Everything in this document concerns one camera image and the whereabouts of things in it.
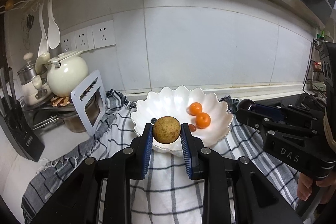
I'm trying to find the large orange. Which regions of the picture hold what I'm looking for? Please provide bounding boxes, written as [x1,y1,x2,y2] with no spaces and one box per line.
[195,113,211,129]

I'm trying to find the small mandarin orange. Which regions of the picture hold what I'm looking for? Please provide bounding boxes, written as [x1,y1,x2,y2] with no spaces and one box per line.
[189,102,203,116]

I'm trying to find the dark cherry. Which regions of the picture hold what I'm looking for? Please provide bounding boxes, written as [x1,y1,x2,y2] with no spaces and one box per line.
[238,99,256,111]

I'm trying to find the person right hand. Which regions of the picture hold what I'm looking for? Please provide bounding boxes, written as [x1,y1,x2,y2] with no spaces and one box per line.
[297,172,336,204]

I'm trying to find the checkered white black cloth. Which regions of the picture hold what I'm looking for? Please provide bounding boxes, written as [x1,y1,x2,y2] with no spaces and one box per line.
[21,90,298,223]

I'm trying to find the white scalloped bowl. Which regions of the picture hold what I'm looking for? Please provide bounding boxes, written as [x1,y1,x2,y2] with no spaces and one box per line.
[131,86,233,147]

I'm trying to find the steel pot under rack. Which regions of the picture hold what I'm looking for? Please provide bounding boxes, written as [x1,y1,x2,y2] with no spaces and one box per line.
[58,96,100,133]

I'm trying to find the black knife block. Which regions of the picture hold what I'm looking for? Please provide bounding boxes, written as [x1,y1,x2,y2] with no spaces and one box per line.
[1,67,45,162]

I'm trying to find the cream ceramic kettle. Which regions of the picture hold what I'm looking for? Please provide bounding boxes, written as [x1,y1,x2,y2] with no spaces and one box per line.
[45,50,89,97]

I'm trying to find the white hanging ladle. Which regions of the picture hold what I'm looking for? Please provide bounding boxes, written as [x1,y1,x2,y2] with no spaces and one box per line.
[38,4,49,57]

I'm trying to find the white hanging spoon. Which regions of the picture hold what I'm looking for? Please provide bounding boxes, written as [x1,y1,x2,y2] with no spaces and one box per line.
[47,0,60,50]

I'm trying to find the black hanging scissors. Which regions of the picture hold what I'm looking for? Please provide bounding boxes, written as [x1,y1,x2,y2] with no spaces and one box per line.
[26,14,34,36]

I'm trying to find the black wire spice rack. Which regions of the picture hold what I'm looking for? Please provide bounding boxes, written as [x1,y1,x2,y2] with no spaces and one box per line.
[303,31,326,99]

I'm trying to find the white wall socket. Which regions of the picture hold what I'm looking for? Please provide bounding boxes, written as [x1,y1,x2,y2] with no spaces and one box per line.
[75,28,89,51]
[60,33,76,52]
[92,20,116,49]

